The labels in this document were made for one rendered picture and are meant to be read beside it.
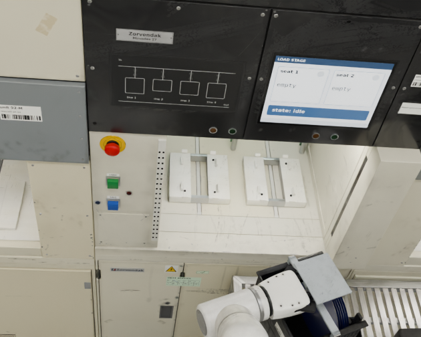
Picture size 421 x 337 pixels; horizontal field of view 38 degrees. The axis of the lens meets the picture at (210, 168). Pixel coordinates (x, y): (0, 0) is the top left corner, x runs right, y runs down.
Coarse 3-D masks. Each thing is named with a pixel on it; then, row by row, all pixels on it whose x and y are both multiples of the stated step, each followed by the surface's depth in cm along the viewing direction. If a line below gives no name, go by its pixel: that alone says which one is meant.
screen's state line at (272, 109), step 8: (272, 112) 151; (280, 112) 151; (288, 112) 151; (296, 112) 152; (304, 112) 152; (312, 112) 152; (320, 112) 152; (328, 112) 152; (336, 112) 152; (344, 112) 152; (352, 112) 152; (360, 112) 152; (368, 112) 152
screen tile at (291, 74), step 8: (280, 72) 142; (288, 72) 142; (296, 72) 142; (304, 72) 142; (312, 72) 142; (328, 72) 142; (280, 80) 143; (288, 80) 144; (296, 80) 144; (304, 80) 144; (312, 80) 144; (320, 80) 144; (280, 88) 145; (312, 88) 146; (320, 88) 146; (272, 96) 147; (280, 96) 147; (288, 96) 147; (296, 96) 147; (304, 96) 148; (312, 96) 148; (320, 96) 148
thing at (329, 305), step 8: (304, 288) 168; (328, 304) 158; (304, 312) 171; (304, 320) 173; (312, 320) 168; (320, 320) 164; (336, 320) 156; (312, 328) 169; (320, 328) 165; (328, 328) 160; (320, 336) 166
